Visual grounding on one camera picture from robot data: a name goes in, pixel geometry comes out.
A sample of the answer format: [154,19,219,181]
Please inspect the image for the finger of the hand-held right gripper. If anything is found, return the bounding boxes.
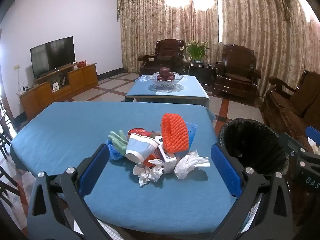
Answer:
[305,126,320,147]
[280,131,313,161]

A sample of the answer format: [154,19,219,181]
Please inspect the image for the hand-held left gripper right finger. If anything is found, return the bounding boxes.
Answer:
[211,144,293,240]

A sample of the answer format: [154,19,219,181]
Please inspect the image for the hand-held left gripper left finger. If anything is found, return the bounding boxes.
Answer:
[27,144,112,240]

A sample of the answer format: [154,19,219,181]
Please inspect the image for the black trash bin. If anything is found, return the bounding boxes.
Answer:
[218,118,290,178]

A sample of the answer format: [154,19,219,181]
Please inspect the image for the green rubber glove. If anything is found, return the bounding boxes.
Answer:
[108,129,130,156]

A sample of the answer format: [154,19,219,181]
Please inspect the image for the blue plastic bag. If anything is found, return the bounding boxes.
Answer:
[106,138,125,161]

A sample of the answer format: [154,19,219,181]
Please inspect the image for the dark wooden sofa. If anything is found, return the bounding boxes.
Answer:
[260,70,320,147]

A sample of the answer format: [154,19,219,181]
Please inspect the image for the crumpled white tissue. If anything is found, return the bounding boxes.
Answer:
[174,150,210,180]
[132,163,165,187]

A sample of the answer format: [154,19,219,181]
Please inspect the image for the blue tablecloth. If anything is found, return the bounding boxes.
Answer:
[10,102,237,234]

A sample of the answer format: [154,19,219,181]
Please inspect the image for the blue printed tube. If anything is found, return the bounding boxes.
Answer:
[184,121,198,148]

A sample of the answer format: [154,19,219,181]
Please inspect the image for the white and blue paper cup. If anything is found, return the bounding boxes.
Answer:
[125,133,160,165]

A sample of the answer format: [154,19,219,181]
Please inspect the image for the red plastic wrapper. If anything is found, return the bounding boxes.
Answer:
[143,154,161,168]

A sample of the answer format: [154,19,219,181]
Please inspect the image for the white cardboard box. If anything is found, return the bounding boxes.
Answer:
[154,135,177,174]

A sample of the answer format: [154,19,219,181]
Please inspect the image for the crushed red paper cup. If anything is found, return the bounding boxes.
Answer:
[128,128,156,138]

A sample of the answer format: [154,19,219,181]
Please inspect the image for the orange foam fruit net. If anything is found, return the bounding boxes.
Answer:
[161,113,190,153]

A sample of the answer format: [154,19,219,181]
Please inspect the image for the blue coffee table cloth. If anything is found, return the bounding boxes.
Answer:
[125,74,211,103]

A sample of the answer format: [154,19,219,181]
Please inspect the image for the dark wooden dining chair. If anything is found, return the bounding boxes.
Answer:
[0,96,16,159]
[0,164,20,207]

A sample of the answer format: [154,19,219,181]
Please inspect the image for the dark wooden armchair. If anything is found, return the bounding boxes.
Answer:
[137,39,186,77]
[213,44,262,106]

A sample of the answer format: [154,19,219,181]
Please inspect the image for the wooden television cabinet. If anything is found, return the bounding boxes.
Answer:
[19,63,99,120]

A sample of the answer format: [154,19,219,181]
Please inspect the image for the dark wooden side table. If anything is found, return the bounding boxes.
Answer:
[184,60,217,86]

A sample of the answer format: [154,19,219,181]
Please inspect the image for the glass fruit bowl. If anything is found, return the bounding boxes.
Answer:
[149,72,184,91]

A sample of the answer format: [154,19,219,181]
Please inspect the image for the dark red fruits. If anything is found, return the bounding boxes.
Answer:
[156,67,176,81]

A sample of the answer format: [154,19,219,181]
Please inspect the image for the black flat television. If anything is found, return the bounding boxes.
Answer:
[30,36,76,79]

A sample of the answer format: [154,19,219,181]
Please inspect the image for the green potted plant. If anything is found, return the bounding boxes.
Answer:
[180,40,210,62]

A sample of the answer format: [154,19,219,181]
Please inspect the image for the beige patterned curtains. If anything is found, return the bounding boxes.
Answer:
[117,0,320,98]

